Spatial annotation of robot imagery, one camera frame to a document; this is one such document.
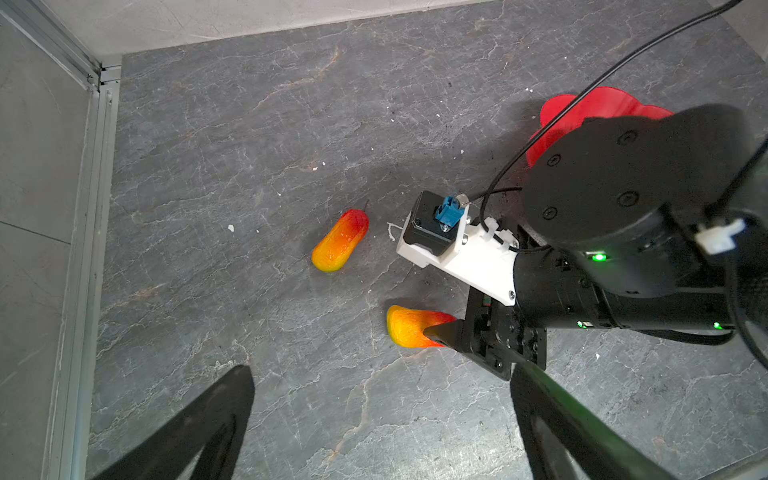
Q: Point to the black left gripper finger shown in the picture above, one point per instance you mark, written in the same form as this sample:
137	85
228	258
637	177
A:
208	433

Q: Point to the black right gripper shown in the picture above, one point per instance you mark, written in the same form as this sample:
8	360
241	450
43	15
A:
557	430

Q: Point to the red yellow fake mango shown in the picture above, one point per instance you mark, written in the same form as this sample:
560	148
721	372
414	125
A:
406	326

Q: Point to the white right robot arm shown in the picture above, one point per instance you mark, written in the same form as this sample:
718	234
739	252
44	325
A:
653	226

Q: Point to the red yellow fake peach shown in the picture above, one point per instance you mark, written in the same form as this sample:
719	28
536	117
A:
335	249

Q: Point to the red flower-shaped fruit bowl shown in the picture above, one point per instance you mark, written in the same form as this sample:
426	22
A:
603	102

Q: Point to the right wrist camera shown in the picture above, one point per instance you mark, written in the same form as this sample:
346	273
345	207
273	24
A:
439	232

